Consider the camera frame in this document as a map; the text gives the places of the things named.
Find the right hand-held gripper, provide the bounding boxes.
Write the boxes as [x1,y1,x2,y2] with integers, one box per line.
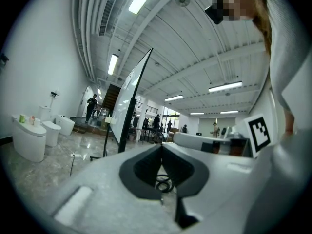
[173,113,273,159]

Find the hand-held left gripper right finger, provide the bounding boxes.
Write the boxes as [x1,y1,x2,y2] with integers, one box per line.
[162,142,256,221]

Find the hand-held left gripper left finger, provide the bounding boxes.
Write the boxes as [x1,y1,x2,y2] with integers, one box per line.
[50,143,180,231]

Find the person's right forearm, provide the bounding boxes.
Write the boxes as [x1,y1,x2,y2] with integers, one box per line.
[280,105,296,141]

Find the glass entrance door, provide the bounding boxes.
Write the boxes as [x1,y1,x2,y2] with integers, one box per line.
[162,106,181,132]

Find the wooden table black legs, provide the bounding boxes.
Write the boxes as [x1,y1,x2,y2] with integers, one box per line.
[129,127,159,144]

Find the white pillar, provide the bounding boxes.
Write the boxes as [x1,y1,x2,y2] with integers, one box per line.
[140,97,148,141]

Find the black balcony railing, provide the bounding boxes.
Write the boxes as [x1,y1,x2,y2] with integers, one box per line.
[135,101,159,113]

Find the wooden step platform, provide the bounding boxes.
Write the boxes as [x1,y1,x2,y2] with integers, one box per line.
[72,120,117,137]

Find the glass cabinet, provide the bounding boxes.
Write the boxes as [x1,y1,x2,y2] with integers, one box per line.
[98,107,111,128]

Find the white smart toilet black stripe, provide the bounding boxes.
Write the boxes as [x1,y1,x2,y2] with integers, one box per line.
[55,114,76,137]

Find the white two-piece toilet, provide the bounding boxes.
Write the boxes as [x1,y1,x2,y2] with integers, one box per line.
[38,105,62,147]

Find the brown wooden staircase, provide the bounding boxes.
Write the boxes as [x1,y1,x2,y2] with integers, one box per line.
[101,83,121,110]

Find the white door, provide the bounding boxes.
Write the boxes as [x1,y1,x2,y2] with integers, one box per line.
[77,86,91,118]

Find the white one-piece toilet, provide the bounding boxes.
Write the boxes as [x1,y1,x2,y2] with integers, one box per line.
[11,115,47,163]

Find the person's grey shirt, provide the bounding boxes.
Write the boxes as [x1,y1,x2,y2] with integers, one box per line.
[264,0,312,121]

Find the bundle of white pipes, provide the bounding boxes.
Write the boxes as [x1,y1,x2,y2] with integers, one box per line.
[72,0,98,82]

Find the white ceiling air vent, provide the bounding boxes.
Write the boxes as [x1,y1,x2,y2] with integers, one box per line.
[98,0,122,37]

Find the black head-worn camera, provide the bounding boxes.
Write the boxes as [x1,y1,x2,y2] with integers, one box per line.
[204,5,225,25]

